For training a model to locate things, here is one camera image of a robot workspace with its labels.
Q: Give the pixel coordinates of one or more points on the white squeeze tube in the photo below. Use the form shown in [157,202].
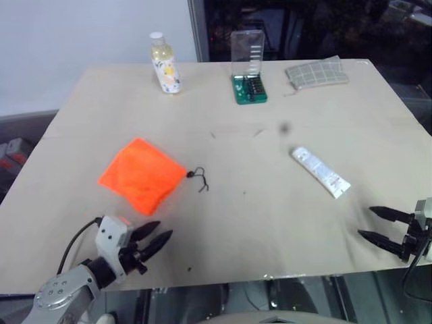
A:
[320,170]

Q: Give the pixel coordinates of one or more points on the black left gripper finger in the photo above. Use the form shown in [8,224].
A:
[146,230]
[157,243]

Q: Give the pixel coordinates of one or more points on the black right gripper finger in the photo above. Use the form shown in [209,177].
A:
[391,215]
[381,241]

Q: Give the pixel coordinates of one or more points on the grey metal frame post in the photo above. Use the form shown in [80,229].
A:
[197,30]

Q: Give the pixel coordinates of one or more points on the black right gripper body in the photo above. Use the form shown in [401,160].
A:
[413,241]

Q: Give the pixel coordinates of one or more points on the grey checked fabric pouch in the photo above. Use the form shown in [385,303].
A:
[317,72]

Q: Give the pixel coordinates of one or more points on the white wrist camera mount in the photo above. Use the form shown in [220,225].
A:
[424,209]
[109,236]

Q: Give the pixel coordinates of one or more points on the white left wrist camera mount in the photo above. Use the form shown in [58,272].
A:
[109,236]

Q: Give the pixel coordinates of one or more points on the green screwdriver bit case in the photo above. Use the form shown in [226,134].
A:
[249,86]

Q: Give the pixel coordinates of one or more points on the beige table cover sheet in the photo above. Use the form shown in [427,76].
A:
[236,209]

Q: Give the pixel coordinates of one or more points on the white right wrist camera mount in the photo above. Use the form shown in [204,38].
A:
[424,209]

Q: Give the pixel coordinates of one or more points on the clear bottle with floral label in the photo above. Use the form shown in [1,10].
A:
[165,67]

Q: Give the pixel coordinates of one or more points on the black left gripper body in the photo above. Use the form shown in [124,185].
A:
[130,256]

